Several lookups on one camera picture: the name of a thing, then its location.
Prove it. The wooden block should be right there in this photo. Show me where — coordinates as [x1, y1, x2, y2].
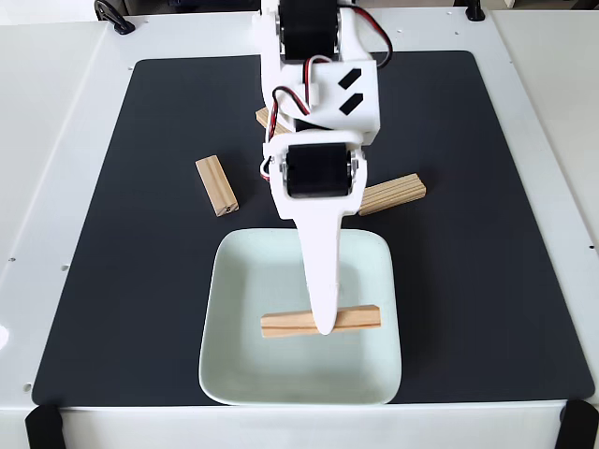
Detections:
[358, 172, 428, 217]
[195, 154, 240, 218]
[260, 304, 382, 339]
[255, 106, 292, 138]

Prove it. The pale green square plate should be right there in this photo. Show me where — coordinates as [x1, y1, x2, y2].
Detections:
[197, 227, 403, 407]

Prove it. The black rubber mat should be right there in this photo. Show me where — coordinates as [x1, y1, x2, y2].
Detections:
[31, 50, 595, 407]

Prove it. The red black servo cable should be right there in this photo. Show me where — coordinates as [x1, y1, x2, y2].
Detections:
[259, 54, 331, 182]
[348, 6, 395, 71]

